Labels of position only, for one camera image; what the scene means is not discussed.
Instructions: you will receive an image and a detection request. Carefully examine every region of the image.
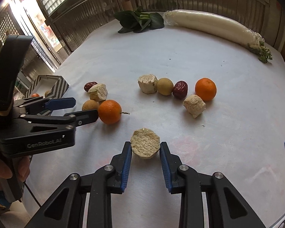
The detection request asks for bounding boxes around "striped cardboard tray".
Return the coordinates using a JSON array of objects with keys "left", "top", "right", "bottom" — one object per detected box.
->
[{"left": 24, "top": 74, "right": 70, "bottom": 117}]

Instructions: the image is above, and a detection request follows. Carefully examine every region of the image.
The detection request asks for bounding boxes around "round beige sugarcane chunk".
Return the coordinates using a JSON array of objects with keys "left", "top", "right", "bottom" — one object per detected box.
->
[{"left": 130, "top": 128, "right": 161, "bottom": 160}]

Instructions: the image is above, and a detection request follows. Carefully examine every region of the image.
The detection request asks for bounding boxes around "long white radish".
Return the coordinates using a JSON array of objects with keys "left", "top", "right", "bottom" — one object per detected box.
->
[{"left": 163, "top": 9, "right": 273, "bottom": 63}]

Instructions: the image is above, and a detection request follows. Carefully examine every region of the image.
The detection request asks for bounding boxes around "orange mandarin far right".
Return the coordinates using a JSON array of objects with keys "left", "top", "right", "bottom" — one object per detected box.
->
[{"left": 195, "top": 78, "right": 217, "bottom": 101}]

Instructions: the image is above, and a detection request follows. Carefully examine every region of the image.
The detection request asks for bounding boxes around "tan longan right group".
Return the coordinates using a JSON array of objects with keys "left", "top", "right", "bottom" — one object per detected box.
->
[{"left": 156, "top": 78, "right": 174, "bottom": 96}]

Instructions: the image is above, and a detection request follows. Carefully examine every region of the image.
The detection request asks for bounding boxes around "large orange mandarin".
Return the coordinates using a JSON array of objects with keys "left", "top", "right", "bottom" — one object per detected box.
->
[{"left": 31, "top": 93, "right": 40, "bottom": 97}]

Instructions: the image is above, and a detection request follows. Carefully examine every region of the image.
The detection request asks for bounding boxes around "dark red jujube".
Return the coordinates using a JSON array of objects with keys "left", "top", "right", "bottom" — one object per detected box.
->
[
  {"left": 172, "top": 80, "right": 188, "bottom": 100},
  {"left": 84, "top": 81, "right": 98, "bottom": 92}
]

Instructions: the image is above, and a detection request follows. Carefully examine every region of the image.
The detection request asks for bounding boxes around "dark green leafy vegetable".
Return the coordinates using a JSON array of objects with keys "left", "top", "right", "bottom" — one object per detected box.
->
[{"left": 114, "top": 7, "right": 165, "bottom": 34}]

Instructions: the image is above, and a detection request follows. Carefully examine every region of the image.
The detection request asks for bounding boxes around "orange mandarin with stem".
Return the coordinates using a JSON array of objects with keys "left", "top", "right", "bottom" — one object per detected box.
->
[{"left": 98, "top": 100, "right": 129, "bottom": 125}]

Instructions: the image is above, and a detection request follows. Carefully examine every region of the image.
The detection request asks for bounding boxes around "person's left hand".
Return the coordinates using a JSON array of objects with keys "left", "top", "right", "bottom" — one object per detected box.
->
[{"left": 0, "top": 156, "right": 30, "bottom": 190}]

